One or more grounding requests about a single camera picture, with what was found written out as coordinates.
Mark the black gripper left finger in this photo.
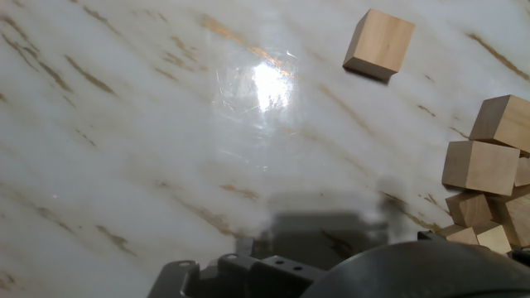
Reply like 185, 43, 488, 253
147, 259, 206, 298

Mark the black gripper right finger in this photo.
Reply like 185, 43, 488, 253
206, 252, 328, 298

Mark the marble pattern board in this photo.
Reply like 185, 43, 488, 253
0, 0, 530, 298

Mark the small wooden cube block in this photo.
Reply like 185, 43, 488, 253
434, 223, 479, 246
445, 191, 494, 228
475, 222, 513, 255

